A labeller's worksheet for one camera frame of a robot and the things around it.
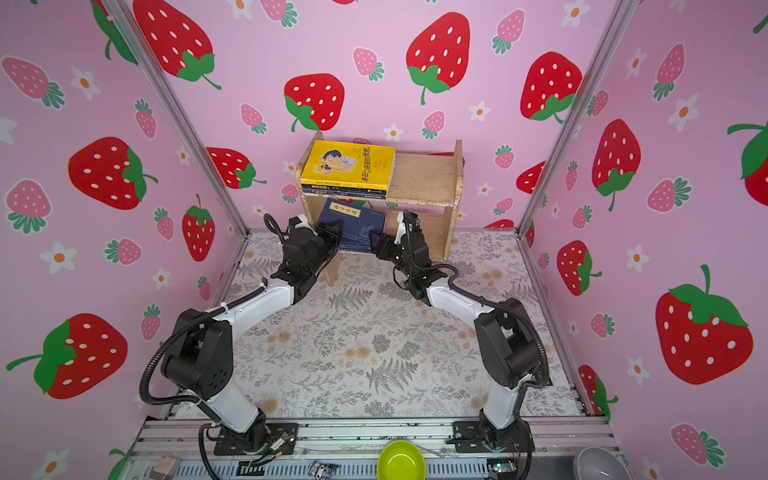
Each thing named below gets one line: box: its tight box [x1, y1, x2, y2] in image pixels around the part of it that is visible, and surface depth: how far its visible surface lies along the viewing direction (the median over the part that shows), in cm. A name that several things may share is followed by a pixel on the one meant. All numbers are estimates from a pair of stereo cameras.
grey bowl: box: [573, 446, 633, 480], surface depth 69 cm
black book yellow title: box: [301, 184, 388, 200], surface depth 70 cm
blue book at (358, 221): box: [318, 198, 387, 253], surface depth 89 cm
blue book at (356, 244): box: [339, 237, 373, 252], surface depth 86 cm
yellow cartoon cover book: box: [300, 140, 396, 191], surface depth 72 cm
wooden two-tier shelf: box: [295, 132, 463, 287], surface depth 73 cm
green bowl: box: [377, 440, 427, 480], surface depth 71 cm
